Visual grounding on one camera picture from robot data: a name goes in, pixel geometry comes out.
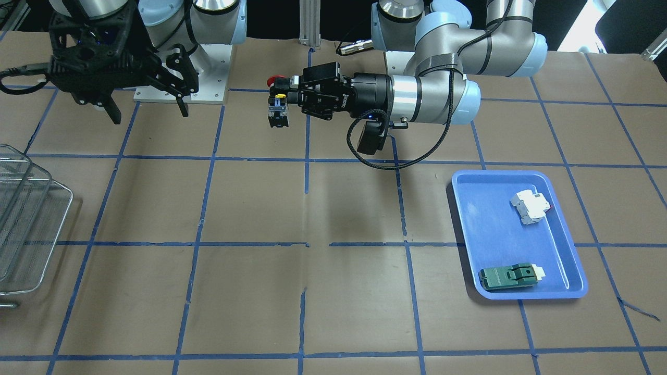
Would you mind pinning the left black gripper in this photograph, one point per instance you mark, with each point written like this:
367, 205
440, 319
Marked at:
371, 92

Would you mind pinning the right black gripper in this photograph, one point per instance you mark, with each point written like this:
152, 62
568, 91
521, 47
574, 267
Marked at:
136, 60

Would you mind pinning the red emergency stop button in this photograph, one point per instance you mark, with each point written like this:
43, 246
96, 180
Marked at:
279, 87

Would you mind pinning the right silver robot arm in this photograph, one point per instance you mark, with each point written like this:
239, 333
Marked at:
186, 24

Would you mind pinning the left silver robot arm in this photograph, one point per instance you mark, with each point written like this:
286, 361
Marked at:
432, 88

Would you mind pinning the white circuit breaker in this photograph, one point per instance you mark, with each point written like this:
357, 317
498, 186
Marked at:
530, 206

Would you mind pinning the blue plastic tray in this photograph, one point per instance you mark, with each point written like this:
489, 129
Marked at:
495, 236

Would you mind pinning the green terminal block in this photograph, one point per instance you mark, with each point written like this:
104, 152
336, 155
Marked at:
514, 276

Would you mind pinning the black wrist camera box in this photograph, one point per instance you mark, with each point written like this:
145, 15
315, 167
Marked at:
372, 138

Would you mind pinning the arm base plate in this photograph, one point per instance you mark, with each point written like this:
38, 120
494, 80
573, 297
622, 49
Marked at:
212, 63
397, 61

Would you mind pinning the aluminium frame post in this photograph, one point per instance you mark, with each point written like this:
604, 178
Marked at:
309, 19

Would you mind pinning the wire mesh shelf rack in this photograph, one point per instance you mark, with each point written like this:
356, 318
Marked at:
33, 210

